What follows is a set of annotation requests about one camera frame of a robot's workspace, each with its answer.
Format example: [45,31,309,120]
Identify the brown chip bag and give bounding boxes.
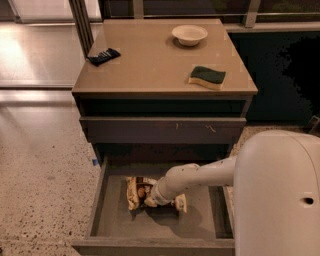
[125,175,188,214]

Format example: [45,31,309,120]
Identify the grey drawer cabinet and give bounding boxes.
[72,19,257,165]

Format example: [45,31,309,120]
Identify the black snack bar packet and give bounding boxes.
[87,48,121,66]

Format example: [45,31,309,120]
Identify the green yellow sponge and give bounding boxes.
[188,66,226,90]

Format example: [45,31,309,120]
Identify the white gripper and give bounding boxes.
[144,178,176,208]

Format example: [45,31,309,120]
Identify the white ceramic bowl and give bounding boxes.
[172,25,208,47]

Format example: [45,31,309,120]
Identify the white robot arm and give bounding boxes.
[151,130,320,256]

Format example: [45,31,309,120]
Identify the blue tape piece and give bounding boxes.
[92,159,99,166]

